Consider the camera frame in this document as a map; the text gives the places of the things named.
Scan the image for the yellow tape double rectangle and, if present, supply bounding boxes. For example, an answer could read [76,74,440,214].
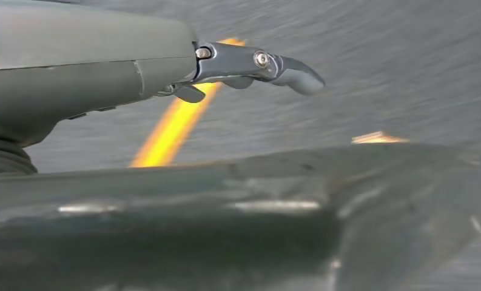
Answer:
[129,36,411,169]

